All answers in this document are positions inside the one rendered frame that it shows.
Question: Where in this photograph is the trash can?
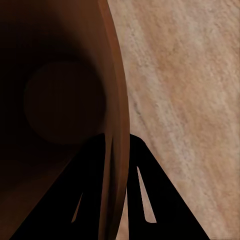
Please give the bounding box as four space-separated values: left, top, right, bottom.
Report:
0 0 130 240

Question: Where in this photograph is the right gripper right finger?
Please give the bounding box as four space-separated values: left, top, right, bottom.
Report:
127 134 210 240

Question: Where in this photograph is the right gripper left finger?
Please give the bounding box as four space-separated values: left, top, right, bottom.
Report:
9 133 106 240

